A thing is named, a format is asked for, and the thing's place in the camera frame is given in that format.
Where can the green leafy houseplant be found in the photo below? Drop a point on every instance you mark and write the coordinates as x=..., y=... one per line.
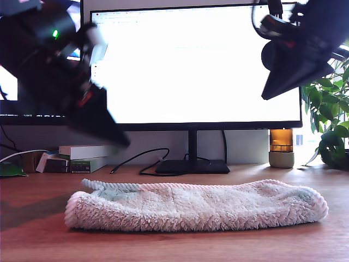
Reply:
x=335, y=147

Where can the small dark brown box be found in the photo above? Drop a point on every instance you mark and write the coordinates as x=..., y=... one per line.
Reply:
x=57, y=169
x=57, y=162

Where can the green plastic bag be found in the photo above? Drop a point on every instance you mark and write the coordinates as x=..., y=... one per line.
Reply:
x=11, y=169

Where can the long white box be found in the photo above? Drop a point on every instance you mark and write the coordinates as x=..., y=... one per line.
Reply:
x=81, y=152

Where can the black headphones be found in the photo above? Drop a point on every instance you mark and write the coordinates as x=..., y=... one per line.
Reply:
x=265, y=58

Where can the brown cardboard box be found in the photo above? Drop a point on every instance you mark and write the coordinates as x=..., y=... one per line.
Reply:
x=28, y=162

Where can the amber jar with pale base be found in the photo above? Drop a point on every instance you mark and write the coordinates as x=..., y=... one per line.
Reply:
x=281, y=161

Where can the fluffy white mint tea towel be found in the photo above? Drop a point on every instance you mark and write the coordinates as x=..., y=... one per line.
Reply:
x=191, y=210

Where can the large black monitor with stand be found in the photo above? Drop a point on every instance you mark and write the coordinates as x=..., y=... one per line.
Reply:
x=191, y=68

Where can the white box with green label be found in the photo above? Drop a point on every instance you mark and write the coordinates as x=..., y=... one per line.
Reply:
x=81, y=166

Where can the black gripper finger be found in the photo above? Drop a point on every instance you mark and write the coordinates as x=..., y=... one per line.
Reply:
x=103, y=120
x=297, y=68

